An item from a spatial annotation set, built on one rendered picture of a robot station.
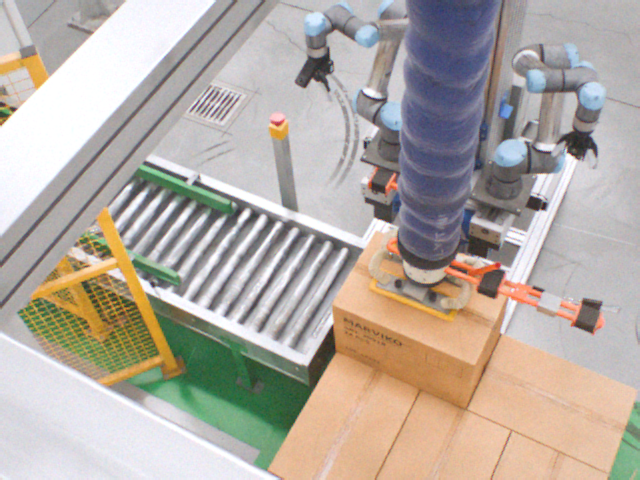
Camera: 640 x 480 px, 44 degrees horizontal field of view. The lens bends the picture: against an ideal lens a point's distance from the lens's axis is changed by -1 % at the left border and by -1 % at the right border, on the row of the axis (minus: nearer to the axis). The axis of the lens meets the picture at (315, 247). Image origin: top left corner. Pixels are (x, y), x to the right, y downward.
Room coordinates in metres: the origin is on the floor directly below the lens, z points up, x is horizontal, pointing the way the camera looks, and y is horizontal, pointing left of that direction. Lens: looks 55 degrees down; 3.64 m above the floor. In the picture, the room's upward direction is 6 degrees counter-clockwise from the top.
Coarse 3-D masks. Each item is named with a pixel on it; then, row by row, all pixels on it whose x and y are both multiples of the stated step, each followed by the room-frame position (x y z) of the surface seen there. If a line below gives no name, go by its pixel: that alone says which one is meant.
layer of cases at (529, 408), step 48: (336, 384) 1.45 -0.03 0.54; (384, 384) 1.43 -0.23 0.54; (480, 384) 1.38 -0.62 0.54; (528, 384) 1.36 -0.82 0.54; (576, 384) 1.34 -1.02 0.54; (336, 432) 1.24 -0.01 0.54; (384, 432) 1.22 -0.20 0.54; (432, 432) 1.20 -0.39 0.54; (480, 432) 1.18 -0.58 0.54; (528, 432) 1.16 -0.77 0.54; (576, 432) 1.13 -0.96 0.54
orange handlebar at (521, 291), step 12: (396, 252) 1.66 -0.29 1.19; (456, 264) 1.57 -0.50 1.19; (456, 276) 1.53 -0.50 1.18; (468, 276) 1.52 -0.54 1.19; (504, 288) 1.45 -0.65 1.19; (516, 288) 1.44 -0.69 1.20; (528, 288) 1.44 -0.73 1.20; (516, 300) 1.41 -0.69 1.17; (528, 300) 1.39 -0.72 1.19; (564, 312) 1.33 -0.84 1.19; (600, 324) 1.27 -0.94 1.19
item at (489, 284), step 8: (488, 272) 1.52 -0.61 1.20; (496, 272) 1.52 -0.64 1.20; (504, 272) 1.51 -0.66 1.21; (480, 280) 1.49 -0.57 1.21; (488, 280) 1.49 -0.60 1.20; (496, 280) 1.48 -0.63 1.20; (504, 280) 1.48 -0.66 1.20; (480, 288) 1.46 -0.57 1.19; (488, 288) 1.45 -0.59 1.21; (496, 288) 1.45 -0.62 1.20; (488, 296) 1.44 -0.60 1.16; (496, 296) 1.44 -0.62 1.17
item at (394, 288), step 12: (396, 276) 1.62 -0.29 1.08; (372, 288) 1.58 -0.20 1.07; (384, 288) 1.57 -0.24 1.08; (396, 288) 1.57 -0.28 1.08; (432, 288) 1.56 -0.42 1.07; (408, 300) 1.51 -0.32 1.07; (420, 300) 1.51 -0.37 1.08; (432, 300) 1.49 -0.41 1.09; (432, 312) 1.45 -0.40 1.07; (444, 312) 1.45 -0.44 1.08; (456, 312) 1.44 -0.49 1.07
